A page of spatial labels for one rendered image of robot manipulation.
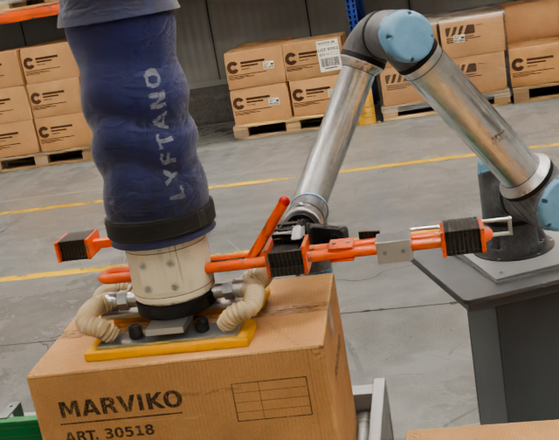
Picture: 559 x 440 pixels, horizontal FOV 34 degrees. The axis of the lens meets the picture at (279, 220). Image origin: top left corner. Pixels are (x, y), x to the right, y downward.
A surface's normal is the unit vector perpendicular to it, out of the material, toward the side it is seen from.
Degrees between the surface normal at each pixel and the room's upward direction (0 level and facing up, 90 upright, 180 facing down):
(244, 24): 90
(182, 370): 90
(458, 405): 0
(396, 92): 90
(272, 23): 90
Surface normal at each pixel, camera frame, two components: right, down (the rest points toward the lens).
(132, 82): 0.21, 0.03
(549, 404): 0.19, 0.24
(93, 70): -0.46, 0.06
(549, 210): 0.40, 0.27
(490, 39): -0.18, 0.27
